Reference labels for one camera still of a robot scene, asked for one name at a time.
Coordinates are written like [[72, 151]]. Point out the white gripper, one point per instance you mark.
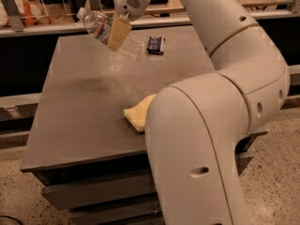
[[130, 4]]

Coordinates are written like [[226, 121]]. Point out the clear plastic water bottle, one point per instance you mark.
[[99, 25]]

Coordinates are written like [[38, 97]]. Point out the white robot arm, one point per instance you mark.
[[193, 126]]

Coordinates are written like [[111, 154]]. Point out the dark snack bar packet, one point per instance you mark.
[[156, 45]]

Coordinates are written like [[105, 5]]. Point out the yellow sponge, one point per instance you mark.
[[137, 114]]

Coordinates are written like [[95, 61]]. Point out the white orange plastic bag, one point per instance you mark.
[[30, 13]]

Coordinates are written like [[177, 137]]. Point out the grey drawer cabinet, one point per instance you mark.
[[80, 131]]

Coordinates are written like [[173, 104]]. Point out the top drawer with knob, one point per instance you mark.
[[100, 189]]

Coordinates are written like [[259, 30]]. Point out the drawer with knob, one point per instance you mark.
[[100, 189], [103, 215]]

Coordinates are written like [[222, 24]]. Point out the middle drawer with knob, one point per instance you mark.
[[103, 215]]

